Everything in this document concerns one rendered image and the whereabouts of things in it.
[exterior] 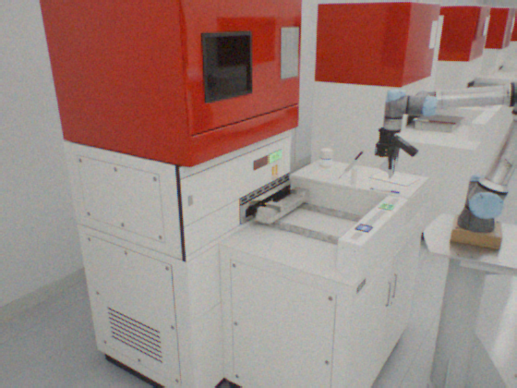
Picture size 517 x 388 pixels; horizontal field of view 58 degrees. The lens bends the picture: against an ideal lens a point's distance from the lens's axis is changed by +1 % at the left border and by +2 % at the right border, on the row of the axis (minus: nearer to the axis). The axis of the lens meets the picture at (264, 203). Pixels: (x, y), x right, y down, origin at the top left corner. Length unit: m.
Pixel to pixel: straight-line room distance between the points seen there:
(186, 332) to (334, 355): 0.63
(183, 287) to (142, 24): 1.02
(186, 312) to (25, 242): 1.48
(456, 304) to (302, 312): 0.77
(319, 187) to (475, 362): 1.12
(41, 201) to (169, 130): 1.63
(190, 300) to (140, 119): 0.76
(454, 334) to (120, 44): 1.91
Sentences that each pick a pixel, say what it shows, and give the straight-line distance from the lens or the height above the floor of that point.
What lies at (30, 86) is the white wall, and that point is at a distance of 3.08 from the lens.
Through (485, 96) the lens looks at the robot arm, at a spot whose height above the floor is 1.44.
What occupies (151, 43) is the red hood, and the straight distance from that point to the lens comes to 1.72.
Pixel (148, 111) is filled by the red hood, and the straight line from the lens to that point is 1.79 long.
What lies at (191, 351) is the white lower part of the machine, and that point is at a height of 0.38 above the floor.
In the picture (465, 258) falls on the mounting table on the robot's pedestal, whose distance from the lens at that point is 2.06.
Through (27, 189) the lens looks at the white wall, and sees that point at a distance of 3.14.
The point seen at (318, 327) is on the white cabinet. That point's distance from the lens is 1.91.
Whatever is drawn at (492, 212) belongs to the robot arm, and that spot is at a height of 1.02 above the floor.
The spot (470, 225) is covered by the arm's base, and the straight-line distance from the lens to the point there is 2.16.
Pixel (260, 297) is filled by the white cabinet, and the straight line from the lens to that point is 2.00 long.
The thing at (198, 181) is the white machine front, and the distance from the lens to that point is 1.83.
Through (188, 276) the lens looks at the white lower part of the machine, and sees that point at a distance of 1.93.
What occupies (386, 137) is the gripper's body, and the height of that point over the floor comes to 1.27.
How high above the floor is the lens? 1.73
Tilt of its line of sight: 22 degrees down
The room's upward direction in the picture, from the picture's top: straight up
